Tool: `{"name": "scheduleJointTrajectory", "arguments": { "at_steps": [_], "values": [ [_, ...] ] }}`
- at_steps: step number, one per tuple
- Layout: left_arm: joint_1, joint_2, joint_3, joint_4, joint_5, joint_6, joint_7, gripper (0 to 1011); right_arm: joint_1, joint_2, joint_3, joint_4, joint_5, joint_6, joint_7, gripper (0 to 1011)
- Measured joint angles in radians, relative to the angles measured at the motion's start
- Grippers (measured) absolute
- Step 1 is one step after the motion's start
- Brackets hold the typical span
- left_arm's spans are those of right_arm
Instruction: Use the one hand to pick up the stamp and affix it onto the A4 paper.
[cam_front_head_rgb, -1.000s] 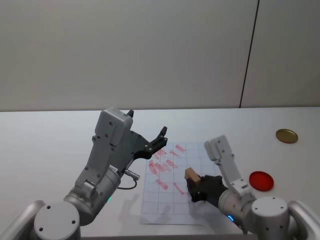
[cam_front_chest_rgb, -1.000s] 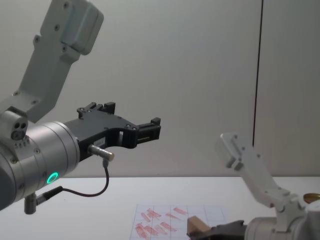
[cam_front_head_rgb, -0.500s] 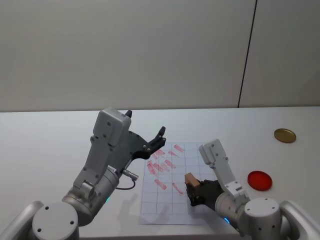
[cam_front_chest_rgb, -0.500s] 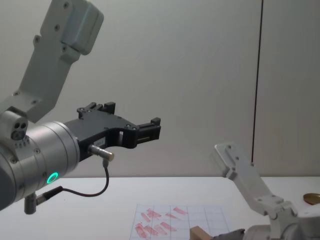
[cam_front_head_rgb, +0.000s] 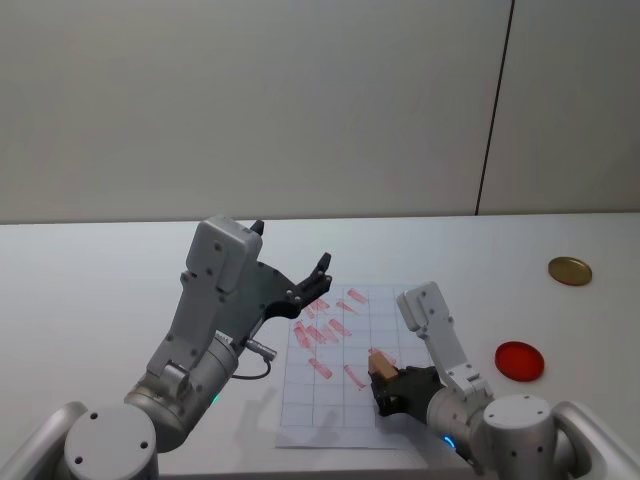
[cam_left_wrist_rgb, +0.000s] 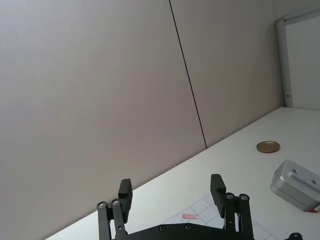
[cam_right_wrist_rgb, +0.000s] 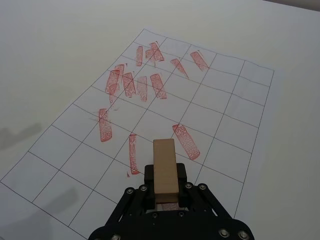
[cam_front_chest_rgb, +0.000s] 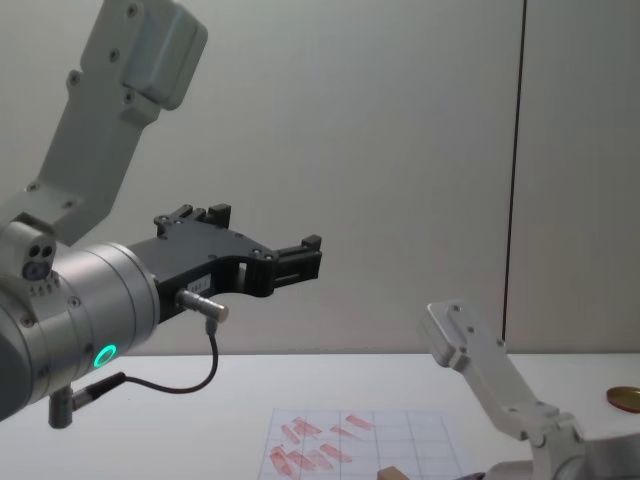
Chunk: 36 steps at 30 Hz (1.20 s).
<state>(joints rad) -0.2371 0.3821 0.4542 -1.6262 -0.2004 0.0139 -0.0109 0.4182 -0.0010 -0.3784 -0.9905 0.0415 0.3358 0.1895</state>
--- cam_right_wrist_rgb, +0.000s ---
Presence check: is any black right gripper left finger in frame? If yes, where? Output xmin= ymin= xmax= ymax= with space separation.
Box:
xmin=88 ymin=164 xmax=156 ymax=240

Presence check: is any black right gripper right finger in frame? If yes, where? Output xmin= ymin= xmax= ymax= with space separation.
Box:
xmin=175 ymin=162 xmax=256 ymax=240

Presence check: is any wooden rectangular stamp block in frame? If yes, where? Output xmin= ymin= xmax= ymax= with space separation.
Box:
xmin=152 ymin=138 xmax=181 ymax=211

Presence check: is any white gridded paper sheet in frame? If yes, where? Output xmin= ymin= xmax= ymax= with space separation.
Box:
xmin=0 ymin=28 xmax=275 ymax=240

